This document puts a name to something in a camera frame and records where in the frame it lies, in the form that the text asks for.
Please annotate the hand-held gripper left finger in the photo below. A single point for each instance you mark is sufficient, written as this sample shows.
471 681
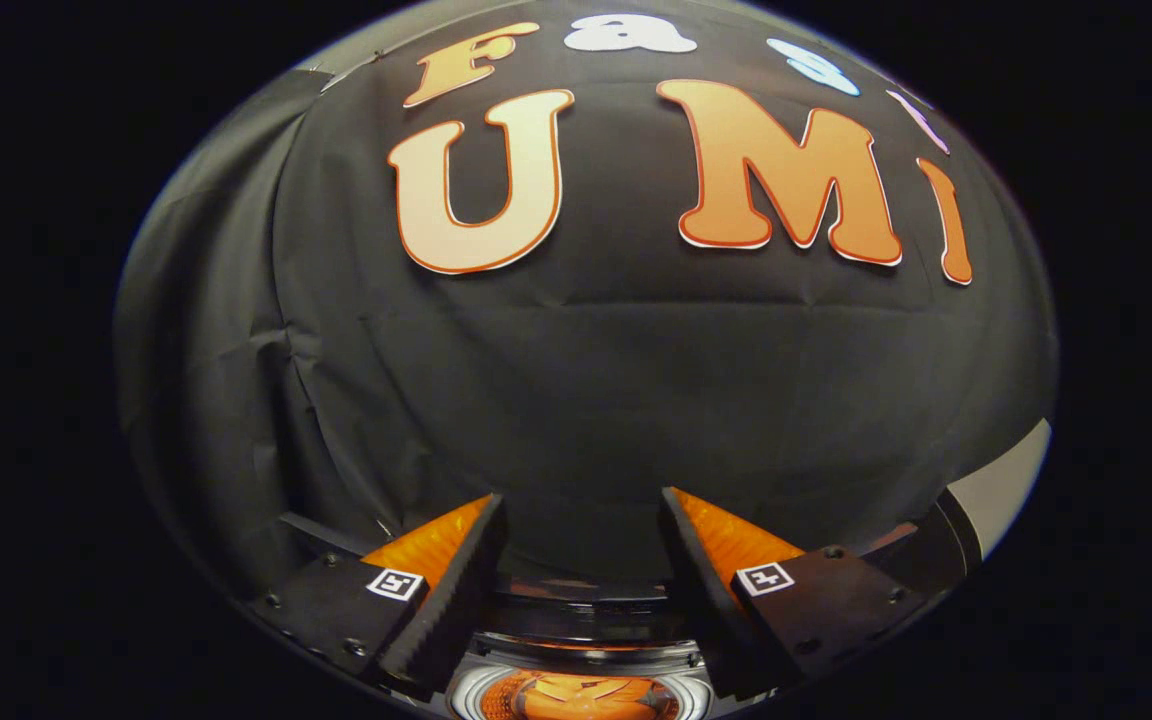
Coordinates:
446 610

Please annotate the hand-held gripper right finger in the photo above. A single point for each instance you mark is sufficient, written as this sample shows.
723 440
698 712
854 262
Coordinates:
711 610

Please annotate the yellow polo shirt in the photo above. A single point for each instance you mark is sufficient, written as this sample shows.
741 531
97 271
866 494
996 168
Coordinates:
586 700

